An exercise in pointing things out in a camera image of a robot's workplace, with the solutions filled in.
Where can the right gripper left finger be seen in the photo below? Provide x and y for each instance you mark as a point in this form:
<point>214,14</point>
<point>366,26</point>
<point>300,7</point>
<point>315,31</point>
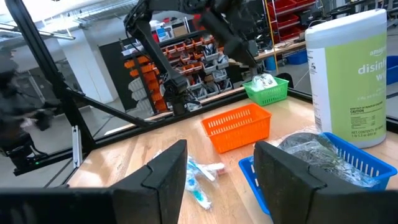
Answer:
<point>161,186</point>

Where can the bagged blue white toothbrush kit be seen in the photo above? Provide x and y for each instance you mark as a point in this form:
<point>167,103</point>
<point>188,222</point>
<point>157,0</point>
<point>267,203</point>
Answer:
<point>199,183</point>

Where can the black aluminium table frame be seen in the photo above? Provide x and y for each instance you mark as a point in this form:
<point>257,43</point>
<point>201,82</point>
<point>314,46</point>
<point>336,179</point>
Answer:
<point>46,62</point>

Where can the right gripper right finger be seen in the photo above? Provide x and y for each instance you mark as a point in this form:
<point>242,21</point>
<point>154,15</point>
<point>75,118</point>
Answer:
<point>289,193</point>

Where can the blue plastic basket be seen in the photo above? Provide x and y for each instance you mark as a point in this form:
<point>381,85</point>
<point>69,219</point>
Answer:
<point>367,161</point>

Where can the bagged pads handwritten label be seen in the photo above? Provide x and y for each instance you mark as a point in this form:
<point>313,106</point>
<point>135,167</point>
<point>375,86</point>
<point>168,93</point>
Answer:
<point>264,81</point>

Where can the wooden workbench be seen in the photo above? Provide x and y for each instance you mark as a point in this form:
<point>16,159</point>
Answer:
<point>273,51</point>

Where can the shelf with parts bins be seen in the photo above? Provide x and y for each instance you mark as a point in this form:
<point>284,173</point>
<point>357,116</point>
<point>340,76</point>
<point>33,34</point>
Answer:
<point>202,65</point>

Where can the orange plastic basket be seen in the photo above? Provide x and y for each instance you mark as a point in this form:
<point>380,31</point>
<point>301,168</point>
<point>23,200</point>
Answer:
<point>236,130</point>

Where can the bagged black round sponge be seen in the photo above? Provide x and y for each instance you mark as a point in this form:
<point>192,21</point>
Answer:
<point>335,171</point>
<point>304,144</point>

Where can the person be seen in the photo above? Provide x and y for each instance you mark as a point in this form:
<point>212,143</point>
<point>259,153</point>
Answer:
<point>18,93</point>

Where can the white frame bracket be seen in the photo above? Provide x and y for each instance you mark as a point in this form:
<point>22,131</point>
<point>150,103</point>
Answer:
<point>76,146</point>

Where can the rack with red bins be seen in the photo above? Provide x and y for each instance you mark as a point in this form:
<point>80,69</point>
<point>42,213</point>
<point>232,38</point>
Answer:
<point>289,18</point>

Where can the black device green light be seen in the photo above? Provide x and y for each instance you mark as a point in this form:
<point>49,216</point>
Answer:
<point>18,152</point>

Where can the green plastic basket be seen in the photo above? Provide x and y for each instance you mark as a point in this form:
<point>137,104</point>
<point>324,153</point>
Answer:
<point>267,96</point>

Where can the blue storage bin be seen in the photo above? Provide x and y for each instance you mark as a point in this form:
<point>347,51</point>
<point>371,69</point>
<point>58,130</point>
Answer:
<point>297,57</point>

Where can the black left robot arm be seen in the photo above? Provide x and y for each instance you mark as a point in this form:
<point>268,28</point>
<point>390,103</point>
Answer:
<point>155,53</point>

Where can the white disinfecting wipes canister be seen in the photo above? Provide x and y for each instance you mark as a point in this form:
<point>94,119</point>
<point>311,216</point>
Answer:
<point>348,87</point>

